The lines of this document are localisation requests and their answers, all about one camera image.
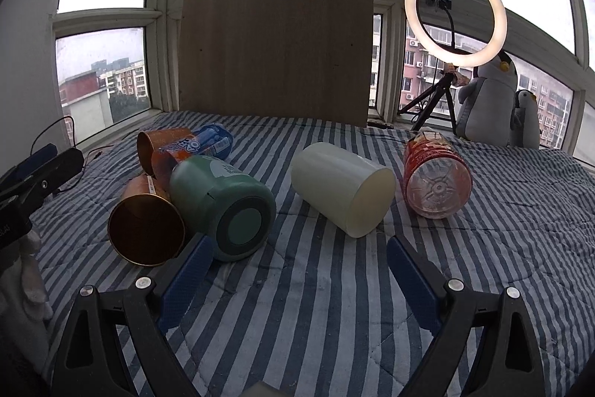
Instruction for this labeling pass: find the green rabbit thermos cup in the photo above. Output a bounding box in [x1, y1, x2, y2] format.
[170, 155, 276, 261]

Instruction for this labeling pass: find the orange paper cup far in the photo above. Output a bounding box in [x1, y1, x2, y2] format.
[136, 128, 192, 176]

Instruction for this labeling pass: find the orange paper cup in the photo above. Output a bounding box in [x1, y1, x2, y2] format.
[136, 128, 192, 176]
[107, 174, 186, 267]

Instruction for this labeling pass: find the orange paper cup near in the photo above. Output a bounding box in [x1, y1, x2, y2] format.
[107, 174, 186, 267]

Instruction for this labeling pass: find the cream white plastic cup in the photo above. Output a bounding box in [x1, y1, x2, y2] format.
[290, 142, 396, 239]

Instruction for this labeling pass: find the white gloved left hand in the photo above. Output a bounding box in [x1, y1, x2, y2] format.
[1, 229, 54, 323]

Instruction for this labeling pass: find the blue orange snack can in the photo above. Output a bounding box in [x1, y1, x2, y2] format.
[151, 124, 234, 191]

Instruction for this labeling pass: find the red clear plastic bottle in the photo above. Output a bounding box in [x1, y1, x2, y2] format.
[401, 130, 473, 220]

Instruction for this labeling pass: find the small penguin plush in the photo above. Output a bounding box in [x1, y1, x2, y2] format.
[509, 90, 541, 149]

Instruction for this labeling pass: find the large penguin plush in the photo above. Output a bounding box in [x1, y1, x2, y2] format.
[455, 50, 517, 146]

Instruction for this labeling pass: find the black tripod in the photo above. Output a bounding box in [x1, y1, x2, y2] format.
[397, 71, 457, 133]

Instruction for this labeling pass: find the wooden board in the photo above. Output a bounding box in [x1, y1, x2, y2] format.
[178, 0, 373, 126]

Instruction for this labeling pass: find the phone holder on gooseneck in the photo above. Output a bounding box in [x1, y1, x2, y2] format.
[425, 0, 456, 48]

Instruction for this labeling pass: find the black cable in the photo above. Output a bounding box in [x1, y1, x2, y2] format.
[29, 115, 101, 196]

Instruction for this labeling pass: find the ring light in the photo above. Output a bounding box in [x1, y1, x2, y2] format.
[403, 0, 509, 69]

